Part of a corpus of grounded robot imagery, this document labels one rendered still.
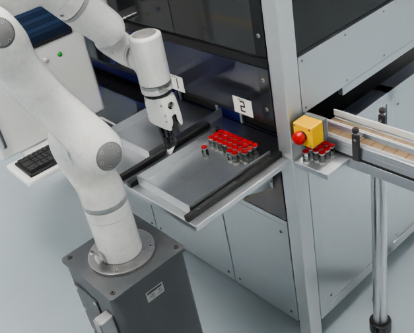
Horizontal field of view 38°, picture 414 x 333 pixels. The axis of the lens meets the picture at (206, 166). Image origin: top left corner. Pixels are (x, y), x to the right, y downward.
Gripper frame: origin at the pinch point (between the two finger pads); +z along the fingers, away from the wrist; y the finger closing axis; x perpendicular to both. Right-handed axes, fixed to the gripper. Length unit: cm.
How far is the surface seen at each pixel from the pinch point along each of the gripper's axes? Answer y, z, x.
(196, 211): -8.0, 20.4, 1.8
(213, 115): 28, 20, -39
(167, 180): 13.5, 22.0, -4.4
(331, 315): -9, 110, -52
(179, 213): -2.3, 22.3, 3.7
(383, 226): -34, 49, -51
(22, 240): 151, 110, 10
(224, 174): 0.4, 22.0, -17.1
